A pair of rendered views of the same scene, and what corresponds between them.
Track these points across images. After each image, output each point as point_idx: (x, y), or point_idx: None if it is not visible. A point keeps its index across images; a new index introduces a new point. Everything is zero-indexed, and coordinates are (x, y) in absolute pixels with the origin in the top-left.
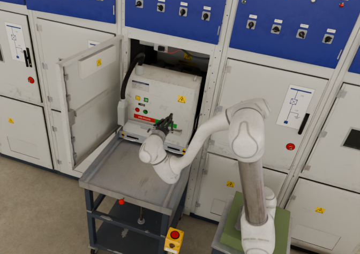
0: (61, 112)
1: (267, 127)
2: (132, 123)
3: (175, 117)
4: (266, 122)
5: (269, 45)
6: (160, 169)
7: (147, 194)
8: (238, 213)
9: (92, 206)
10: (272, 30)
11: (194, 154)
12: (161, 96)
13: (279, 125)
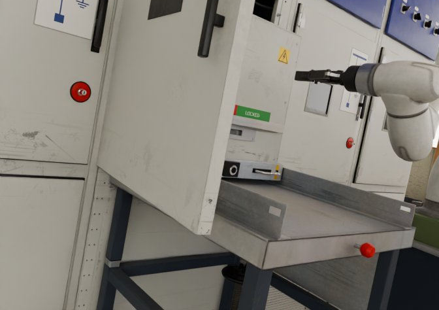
0: None
1: (332, 116)
2: None
3: (271, 95)
4: (332, 108)
5: None
6: (430, 119)
7: (366, 224)
8: (424, 215)
9: None
10: None
11: None
12: (255, 49)
13: (342, 110)
